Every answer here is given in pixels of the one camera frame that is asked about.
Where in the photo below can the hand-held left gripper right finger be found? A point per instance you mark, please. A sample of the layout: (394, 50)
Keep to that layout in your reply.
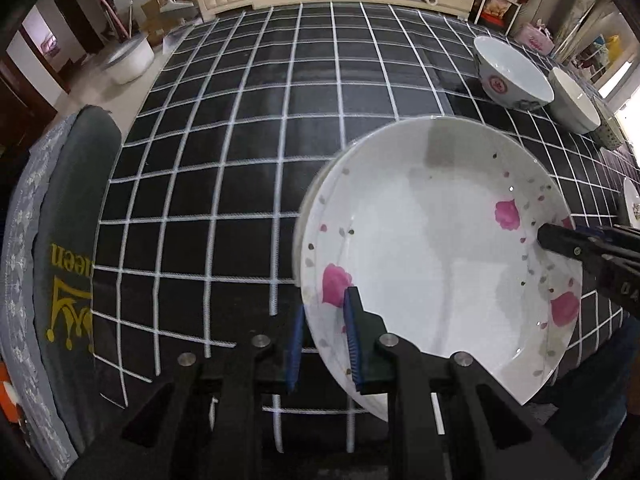
(352, 345)

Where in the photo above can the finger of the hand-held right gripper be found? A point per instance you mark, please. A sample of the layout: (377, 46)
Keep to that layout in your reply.
(562, 241)
(620, 240)

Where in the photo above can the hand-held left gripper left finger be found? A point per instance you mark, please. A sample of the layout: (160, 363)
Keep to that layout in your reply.
(295, 350)

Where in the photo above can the white plate with bird print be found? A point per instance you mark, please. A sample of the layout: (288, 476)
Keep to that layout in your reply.
(634, 205)

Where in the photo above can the white plate with pink flowers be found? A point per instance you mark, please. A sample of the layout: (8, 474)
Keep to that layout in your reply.
(440, 260)

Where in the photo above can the plain white bowl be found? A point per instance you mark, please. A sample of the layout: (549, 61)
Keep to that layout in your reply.
(575, 105)

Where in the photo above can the white bowl with red mark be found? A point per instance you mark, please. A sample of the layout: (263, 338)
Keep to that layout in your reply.
(505, 67)

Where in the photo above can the person's dark blue trousers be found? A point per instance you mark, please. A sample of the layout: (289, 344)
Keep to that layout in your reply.
(600, 385)

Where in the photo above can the black white-grid tablecloth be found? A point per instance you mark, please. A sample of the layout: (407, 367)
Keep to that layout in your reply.
(240, 160)

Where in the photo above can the pink bag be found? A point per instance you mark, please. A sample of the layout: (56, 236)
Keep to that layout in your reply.
(536, 40)

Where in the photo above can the grey patterned cloth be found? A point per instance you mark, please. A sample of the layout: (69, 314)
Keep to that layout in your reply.
(20, 260)

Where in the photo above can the white round tub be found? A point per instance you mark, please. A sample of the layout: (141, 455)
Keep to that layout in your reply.
(127, 62)

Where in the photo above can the cardboard box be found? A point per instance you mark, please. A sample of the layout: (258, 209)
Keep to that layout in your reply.
(159, 20)

